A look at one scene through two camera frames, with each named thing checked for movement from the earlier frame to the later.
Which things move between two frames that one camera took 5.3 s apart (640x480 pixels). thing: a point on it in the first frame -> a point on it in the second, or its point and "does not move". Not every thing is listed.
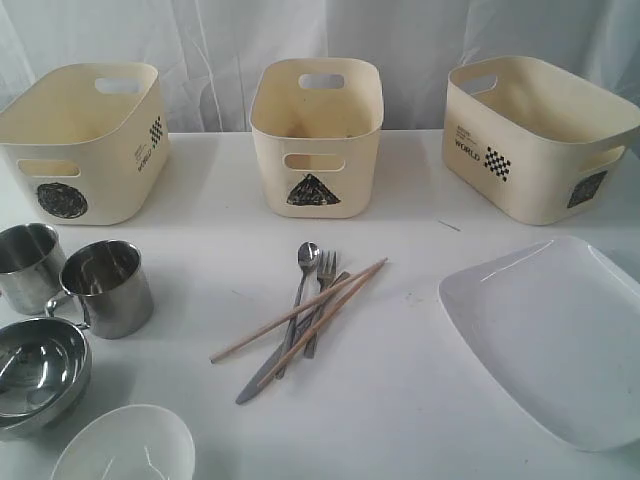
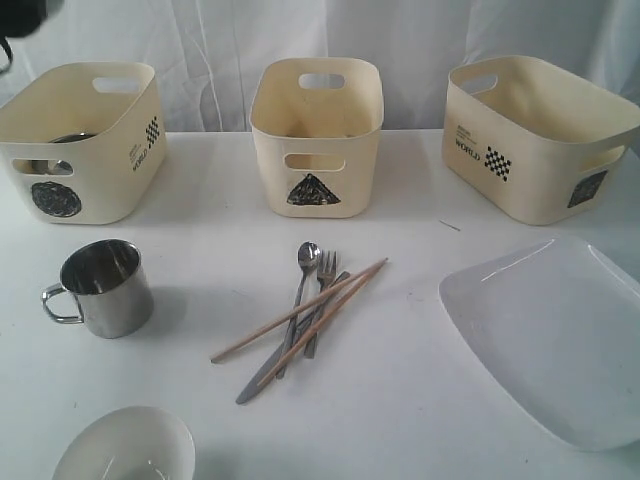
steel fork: (326, 268) does not move
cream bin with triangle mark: (318, 121) does not move
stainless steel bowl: (45, 366) -> (49, 166)
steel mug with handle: (109, 278) does not move
